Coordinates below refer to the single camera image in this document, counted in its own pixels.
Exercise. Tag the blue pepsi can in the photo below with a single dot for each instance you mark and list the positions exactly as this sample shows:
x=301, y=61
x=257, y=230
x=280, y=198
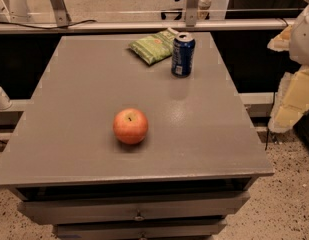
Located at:
x=182, y=55

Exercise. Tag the metal bracket post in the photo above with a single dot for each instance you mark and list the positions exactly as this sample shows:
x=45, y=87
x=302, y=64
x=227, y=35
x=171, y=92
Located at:
x=191, y=7
x=61, y=14

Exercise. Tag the red apple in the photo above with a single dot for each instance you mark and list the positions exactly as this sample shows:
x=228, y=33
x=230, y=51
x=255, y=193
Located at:
x=130, y=126

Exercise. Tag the metal railing bar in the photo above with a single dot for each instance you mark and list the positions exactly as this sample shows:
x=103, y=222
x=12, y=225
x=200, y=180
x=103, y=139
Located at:
x=90, y=26

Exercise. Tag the white cylinder at left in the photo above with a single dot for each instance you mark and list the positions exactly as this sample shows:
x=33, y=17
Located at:
x=5, y=101

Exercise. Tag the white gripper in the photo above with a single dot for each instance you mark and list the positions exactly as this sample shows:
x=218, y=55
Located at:
x=304, y=39

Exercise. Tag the top grey drawer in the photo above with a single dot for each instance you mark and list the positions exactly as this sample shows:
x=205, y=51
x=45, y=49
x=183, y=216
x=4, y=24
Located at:
x=134, y=208

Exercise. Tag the metal bracket post centre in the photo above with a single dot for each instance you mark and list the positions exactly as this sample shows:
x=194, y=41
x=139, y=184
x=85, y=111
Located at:
x=191, y=7

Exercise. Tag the lower grey drawer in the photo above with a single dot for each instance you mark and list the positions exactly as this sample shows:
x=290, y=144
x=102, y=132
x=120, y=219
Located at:
x=141, y=230

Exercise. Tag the metal bracket post left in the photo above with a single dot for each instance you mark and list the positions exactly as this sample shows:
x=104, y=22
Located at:
x=61, y=14

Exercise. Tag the green chip bag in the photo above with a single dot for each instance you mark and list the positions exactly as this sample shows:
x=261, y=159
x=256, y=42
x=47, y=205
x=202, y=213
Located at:
x=155, y=47

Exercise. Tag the grey drawer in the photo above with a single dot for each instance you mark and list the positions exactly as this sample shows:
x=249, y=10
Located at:
x=141, y=230
x=134, y=208

